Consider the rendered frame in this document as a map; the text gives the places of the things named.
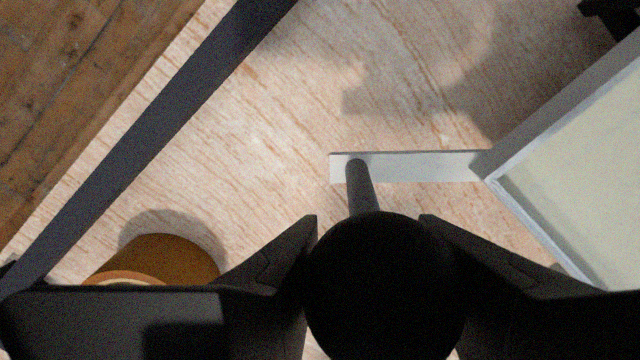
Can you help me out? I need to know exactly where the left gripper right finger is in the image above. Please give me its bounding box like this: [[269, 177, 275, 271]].
[[418, 214, 640, 360]]

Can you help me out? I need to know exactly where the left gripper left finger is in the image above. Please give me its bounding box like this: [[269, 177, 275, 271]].
[[0, 214, 318, 360]]

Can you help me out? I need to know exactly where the clear-lidded square tray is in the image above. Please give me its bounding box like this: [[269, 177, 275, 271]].
[[301, 0, 640, 360]]

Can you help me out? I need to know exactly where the brown tape roll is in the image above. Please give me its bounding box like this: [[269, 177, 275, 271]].
[[81, 233, 221, 285]]

